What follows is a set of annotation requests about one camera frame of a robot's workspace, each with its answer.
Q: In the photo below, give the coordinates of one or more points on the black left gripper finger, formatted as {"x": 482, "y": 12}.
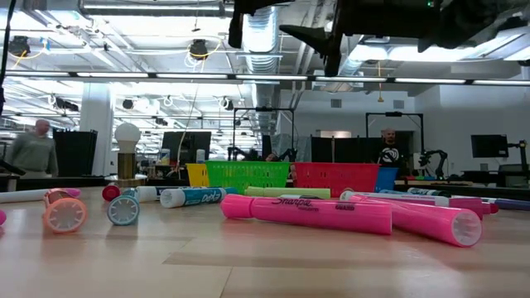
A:
{"x": 236, "y": 29}

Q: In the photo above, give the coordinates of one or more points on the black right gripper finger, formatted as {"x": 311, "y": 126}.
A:
{"x": 327, "y": 41}

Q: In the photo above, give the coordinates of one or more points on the pink Sharpie highlighter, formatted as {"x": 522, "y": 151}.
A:
{"x": 426, "y": 223}
{"x": 310, "y": 215}

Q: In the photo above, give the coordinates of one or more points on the teal highlighter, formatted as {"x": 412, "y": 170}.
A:
{"x": 123, "y": 210}

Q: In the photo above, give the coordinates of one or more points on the orange highlighter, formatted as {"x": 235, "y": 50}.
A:
{"x": 65, "y": 215}

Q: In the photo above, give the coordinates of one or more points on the pink-capped white pen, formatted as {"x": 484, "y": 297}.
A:
{"x": 25, "y": 195}

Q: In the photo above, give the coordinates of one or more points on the black monitor on arm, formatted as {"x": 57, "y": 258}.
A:
{"x": 490, "y": 145}

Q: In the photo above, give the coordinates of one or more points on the black background robot arm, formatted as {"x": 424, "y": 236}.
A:
{"x": 287, "y": 155}
{"x": 240, "y": 154}
{"x": 435, "y": 159}

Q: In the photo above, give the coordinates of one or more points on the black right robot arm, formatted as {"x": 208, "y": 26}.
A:
{"x": 468, "y": 20}

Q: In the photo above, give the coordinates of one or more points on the black ceiling-mounted device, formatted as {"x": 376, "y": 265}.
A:
{"x": 199, "y": 49}
{"x": 18, "y": 45}

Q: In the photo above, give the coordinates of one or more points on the long overhead light bar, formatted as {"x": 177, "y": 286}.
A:
{"x": 273, "y": 77}

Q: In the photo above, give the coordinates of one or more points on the wide black partition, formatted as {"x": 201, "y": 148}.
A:
{"x": 343, "y": 151}

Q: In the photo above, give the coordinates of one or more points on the black computer monitor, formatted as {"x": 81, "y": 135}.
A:
{"x": 186, "y": 147}

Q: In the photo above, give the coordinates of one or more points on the person in black shirt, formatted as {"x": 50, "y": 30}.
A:
{"x": 390, "y": 153}

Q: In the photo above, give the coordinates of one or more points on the seated person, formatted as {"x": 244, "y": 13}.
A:
{"x": 272, "y": 157}

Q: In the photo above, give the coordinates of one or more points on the white bottle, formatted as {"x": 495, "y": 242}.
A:
{"x": 200, "y": 156}

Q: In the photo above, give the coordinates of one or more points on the red plastic basket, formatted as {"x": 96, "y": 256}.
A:
{"x": 335, "y": 178}

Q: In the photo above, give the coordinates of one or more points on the white wipes canister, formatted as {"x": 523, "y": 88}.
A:
{"x": 165, "y": 157}

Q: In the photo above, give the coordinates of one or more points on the green plastic basket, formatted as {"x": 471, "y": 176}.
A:
{"x": 248, "y": 176}

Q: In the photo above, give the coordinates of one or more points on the blue plastic basket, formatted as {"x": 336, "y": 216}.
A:
{"x": 387, "y": 179}

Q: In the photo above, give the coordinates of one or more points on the yellow plastic basket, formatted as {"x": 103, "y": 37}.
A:
{"x": 196, "y": 176}

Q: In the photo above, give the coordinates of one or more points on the light green highlighter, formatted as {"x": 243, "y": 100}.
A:
{"x": 290, "y": 193}

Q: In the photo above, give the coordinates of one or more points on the light blue marker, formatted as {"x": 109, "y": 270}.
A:
{"x": 393, "y": 192}

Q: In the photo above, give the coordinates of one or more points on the pink Expo marker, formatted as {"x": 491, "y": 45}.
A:
{"x": 393, "y": 198}

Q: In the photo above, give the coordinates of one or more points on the teal Expo marker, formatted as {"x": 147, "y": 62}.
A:
{"x": 194, "y": 196}

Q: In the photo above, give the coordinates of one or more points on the white building column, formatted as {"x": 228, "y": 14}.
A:
{"x": 96, "y": 132}

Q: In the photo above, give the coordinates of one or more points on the bulb lamp with brass base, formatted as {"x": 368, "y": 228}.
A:
{"x": 127, "y": 165}

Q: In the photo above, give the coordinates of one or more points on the black partition panel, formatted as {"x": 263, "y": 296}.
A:
{"x": 74, "y": 153}

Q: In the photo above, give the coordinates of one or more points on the grey office chair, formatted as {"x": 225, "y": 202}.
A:
{"x": 513, "y": 176}

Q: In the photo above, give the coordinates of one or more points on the red marker cap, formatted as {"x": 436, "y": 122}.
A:
{"x": 111, "y": 193}

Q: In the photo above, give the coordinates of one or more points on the person in grey top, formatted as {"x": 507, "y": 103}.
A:
{"x": 33, "y": 153}

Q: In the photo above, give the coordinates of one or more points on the silver ventilation duct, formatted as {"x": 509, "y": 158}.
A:
{"x": 354, "y": 62}
{"x": 260, "y": 29}

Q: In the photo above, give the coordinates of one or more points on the black rig frame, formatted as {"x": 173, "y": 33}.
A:
{"x": 393, "y": 113}
{"x": 263, "y": 109}

